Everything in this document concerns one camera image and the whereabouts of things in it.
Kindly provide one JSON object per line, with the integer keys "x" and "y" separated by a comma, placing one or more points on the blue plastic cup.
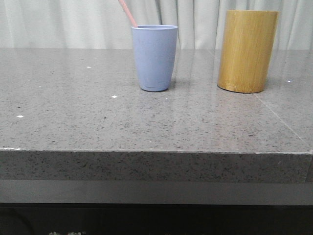
{"x": 154, "y": 54}

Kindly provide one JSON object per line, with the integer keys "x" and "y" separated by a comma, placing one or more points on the bamboo wooden cup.
{"x": 247, "y": 47}

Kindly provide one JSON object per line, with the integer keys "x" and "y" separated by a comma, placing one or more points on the dark cabinet under counter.
{"x": 43, "y": 207}

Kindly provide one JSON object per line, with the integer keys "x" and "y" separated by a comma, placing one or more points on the grey-white curtain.
{"x": 103, "y": 24}

